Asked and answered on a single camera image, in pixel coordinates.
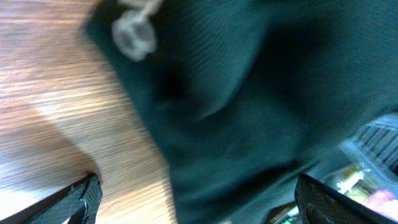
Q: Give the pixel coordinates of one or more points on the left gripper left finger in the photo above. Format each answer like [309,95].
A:
[77,203]

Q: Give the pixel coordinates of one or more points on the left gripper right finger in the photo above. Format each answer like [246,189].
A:
[320,204]

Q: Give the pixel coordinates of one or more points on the black polo shirt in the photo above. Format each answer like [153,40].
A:
[243,96]

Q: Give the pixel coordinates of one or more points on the blurred background clutter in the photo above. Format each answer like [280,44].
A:
[371,177]

